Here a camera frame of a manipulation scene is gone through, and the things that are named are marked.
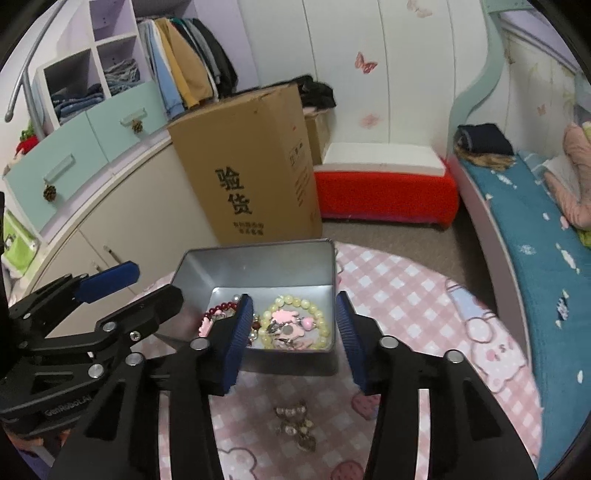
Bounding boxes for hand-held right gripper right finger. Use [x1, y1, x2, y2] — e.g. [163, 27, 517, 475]
[336, 291, 539, 480]

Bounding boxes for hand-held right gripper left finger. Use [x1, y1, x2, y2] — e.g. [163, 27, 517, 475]
[48, 294, 254, 480]

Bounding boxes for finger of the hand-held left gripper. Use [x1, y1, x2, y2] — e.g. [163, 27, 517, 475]
[7, 261, 140, 342]
[21, 284, 185, 366]

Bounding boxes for dark red bead bracelet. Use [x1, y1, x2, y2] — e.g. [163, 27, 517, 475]
[203, 300, 259, 344]

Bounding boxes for pale yellow bead bracelet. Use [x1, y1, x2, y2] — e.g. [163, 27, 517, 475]
[256, 294, 334, 350]

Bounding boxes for grey metal tin box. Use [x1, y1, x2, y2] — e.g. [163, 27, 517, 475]
[157, 239, 342, 377]

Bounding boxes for pearl hair clip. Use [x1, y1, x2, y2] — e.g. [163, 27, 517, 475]
[273, 401, 319, 453]

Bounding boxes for pink checked tablecloth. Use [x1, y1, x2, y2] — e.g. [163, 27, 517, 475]
[134, 242, 543, 480]

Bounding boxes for cream low cabinet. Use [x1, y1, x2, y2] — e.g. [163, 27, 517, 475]
[21, 134, 222, 305]

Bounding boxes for green bag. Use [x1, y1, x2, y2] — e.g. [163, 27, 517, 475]
[0, 209, 40, 278]

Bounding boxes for red bench with white top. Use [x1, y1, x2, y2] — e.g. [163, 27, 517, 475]
[314, 142, 460, 228]

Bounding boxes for red strawberry plush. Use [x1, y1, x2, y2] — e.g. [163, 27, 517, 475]
[7, 122, 40, 167]

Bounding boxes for large cardboard box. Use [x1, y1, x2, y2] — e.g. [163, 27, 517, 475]
[166, 83, 324, 246]

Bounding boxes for folded jeans stack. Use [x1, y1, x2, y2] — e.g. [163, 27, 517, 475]
[104, 59, 140, 95]
[51, 84, 105, 118]

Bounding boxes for blue printed bedsheet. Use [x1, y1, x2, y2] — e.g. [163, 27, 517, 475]
[455, 150, 591, 480]

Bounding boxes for light blue hanging shirt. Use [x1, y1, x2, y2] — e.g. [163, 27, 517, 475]
[139, 21, 185, 120]

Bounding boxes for small cardboard box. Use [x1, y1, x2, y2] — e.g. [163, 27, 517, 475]
[302, 108, 331, 166]

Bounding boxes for grey metal handrail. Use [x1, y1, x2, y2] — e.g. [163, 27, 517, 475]
[4, 0, 68, 139]

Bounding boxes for tan folded cloth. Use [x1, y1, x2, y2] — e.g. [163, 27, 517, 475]
[455, 145, 517, 171]

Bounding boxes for dark hanging clothes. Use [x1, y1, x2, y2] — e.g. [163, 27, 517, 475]
[178, 17, 238, 100]

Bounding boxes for folded dark clothes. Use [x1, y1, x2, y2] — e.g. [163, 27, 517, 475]
[455, 122, 515, 157]

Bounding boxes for black clothes pile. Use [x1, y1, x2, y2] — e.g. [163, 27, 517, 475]
[295, 75, 337, 110]

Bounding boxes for purple staircase cabinet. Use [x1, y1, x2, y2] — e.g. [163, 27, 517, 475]
[2, 0, 259, 241]

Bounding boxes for white pillow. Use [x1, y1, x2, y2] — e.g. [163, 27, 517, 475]
[538, 154, 575, 178]

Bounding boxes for pink and green plush toy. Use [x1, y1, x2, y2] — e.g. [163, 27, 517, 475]
[542, 121, 591, 232]

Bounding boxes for white wardrobe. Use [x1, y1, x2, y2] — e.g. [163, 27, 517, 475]
[231, 0, 490, 153]

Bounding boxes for mint bunk bed frame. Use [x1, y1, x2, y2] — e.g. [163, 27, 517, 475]
[450, 0, 591, 480]

